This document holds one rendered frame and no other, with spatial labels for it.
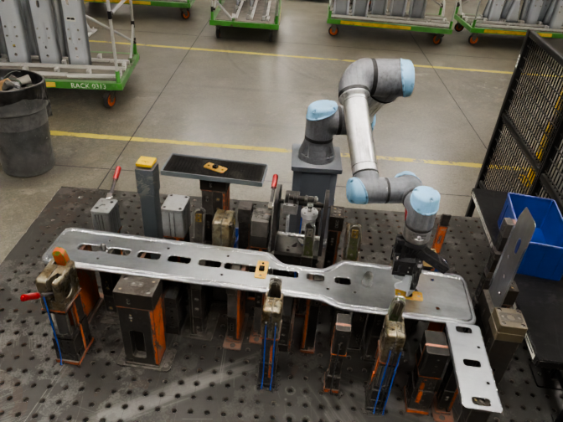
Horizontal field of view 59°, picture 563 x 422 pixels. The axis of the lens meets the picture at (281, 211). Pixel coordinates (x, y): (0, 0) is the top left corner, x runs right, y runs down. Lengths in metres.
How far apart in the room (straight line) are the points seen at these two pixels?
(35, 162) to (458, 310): 3.38
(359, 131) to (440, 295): 0.58
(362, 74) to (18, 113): 2.91
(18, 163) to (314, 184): 2.72
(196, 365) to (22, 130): 2.74
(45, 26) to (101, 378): 4.39
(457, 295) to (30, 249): 1.68
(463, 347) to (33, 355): 1.36
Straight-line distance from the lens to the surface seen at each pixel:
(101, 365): 1.79
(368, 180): 1.40
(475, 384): 1.45
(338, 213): 1.69
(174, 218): 1.71
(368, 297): 1.57
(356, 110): 1.50
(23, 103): 3.98
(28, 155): 4.18
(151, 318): 1.57
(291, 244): 1.78
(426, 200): 1.34
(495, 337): 1.58
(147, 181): 1.89
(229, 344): 1.78
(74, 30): 5.59
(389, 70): 1.60
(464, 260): 2.34
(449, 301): 1.64
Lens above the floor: 2.06
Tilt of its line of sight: 34 degrees down
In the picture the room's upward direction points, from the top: 4 degrees clockwise
